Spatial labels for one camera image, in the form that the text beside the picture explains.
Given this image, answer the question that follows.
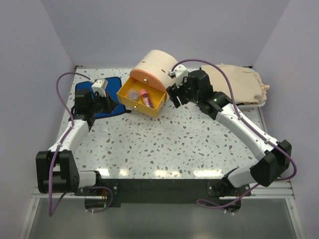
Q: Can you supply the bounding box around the yellow drawer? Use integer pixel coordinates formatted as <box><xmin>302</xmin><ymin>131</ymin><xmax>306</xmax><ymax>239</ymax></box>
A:
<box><xmin>117</xmin><ymin>77</ymin><xmax>166</xmax><ymax>118</ymax></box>

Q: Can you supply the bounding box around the beige round drawer cabinet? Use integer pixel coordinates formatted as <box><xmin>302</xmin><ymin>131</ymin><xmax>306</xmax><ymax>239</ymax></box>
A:
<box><xmin>130</xmin><ymin>50</ymin><xmax>177</xmax><ymax>92</ymax></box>

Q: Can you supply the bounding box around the clear box of clips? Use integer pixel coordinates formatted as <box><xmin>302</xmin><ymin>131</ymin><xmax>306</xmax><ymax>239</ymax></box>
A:
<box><xmin>127</xmin><ymin>89</ymin><xmax>140</xmax><ymax>102</ymax></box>

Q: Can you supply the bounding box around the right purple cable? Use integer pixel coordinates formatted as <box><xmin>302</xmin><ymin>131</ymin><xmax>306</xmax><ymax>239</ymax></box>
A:
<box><xmin>170</xmin><ymin>58</ymin><xmax>298</xmax><ymax>212</ymax></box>

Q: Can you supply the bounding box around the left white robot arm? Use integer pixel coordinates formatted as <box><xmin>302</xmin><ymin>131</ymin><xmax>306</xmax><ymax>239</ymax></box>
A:
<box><xmin>35</xmin><ymin>89</ymin><xmax>118</xmax><ymax>195</ymax></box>

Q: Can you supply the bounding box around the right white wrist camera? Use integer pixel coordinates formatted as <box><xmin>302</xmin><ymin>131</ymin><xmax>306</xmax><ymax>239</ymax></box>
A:
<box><xmin>168</xmin><ymin>64</ymin><xmax>188</xmax><ymax>88</ymax></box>

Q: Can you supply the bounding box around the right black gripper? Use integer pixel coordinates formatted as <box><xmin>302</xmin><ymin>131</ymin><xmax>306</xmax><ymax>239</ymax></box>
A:
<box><xmin>167</xmin><ymin>75</ymin><xmax>201</xmax><ymax>108</ymax></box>

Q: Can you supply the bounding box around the pink pencil case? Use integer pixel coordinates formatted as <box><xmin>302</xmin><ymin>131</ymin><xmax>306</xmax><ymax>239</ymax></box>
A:
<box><xmin>140</xmin><ymin>89</ymin><xmax>154</xmax><ymax>109</ymax></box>

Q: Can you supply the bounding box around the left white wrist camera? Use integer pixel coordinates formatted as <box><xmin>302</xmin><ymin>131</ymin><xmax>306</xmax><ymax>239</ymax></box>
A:
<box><xmin>91</xmin><ymin>78</ymin><xmax>108</xmax><ymax>97</ymax></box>

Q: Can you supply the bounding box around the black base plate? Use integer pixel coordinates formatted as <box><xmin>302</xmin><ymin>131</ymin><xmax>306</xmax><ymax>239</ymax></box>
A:
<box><xmin>74</xmin><ymin>178</ymin><xmax>250</xmax><ymax>209</ymax></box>

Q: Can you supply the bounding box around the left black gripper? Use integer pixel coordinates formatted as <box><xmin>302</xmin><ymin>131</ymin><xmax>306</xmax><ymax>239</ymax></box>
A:
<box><xmin>89</xmin><ymin>91</ymin><xmax>119</xmax><ymax>116</ymax></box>

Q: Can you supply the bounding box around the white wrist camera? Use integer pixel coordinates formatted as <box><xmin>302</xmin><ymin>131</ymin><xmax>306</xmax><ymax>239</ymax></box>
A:
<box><xmin>91</xmin><ymin>78</ymin><xmax>108</xmax><ymax>97</ymax></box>
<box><xmin>168</xmin><ymin>64</ymin><xmax>188</xmax><ymax>88</ymax></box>

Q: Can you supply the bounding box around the white tray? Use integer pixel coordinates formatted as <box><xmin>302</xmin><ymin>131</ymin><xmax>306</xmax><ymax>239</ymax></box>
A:
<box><xmin>234</xmin><ymin>67</ymin><xmax>270</xmax><ymax>109</ymax></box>

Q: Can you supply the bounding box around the blue cloth mat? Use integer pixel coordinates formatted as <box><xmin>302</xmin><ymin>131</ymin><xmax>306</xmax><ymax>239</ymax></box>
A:
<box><xmin>75</xmin><ymin>76</ymin><xmax>132</xmax><ymax>119</ymax></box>

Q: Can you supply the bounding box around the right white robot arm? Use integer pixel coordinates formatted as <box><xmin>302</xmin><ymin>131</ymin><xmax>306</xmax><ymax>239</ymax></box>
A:
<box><xmin>166</xmin><ymin>70</ymin><xmax>292</xmax><ymax>196</ymax></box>

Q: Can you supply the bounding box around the beige cloth bag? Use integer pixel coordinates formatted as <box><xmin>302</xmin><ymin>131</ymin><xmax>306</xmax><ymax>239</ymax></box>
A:
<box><xmin>201</xmin><ymin>64</ymin><xmax>270</xmax><ymax>105</ymax></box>

